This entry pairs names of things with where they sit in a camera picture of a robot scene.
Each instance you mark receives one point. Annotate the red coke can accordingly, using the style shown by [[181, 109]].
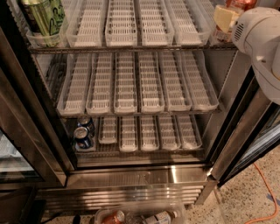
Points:
[[241, 4]]

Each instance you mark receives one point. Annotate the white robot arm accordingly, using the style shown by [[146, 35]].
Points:
[[267, 73]]

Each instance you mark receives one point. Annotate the top shelf rightmost tray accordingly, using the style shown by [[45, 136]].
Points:
[[207, 8]]

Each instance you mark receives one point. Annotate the shelf tray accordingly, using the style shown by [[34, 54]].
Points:
[[125, 99], [149, 135], [87, 23], [168, 132], [108, 130], [198, 82], [101, 84], [189, 133], [121, 26], [155, 24], [128, 134], [93, 148], [43, 38], [207, 8], [175, 92], [152, 100], [75, 88], [190, 26]]

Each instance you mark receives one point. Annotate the fridge glass door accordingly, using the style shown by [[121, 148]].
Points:
[[255, 134]]

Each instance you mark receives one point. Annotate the stainless steel fridge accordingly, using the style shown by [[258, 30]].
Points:
[[38, 151]]

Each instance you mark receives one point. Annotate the blue can rear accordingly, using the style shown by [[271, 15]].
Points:
[[88, 123]]

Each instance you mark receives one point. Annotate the blue can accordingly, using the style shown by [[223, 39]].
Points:
[[81, 137], [88, 123]]

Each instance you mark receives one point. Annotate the green drink can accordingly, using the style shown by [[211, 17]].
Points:
[[46, 17]]

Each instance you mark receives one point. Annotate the bottom shelf leftmost tray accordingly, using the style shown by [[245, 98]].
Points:
[[93, 148]]

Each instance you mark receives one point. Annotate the blue can front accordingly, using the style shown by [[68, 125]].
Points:
[[81, 137]]

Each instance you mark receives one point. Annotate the top shelf leftmost tray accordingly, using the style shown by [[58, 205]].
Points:
[[43, 38]]

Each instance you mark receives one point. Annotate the red can in bin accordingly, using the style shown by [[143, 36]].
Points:
[[117, 217]]

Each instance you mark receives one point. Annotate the clear plastic bin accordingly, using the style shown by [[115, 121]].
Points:
[[135, 212]]

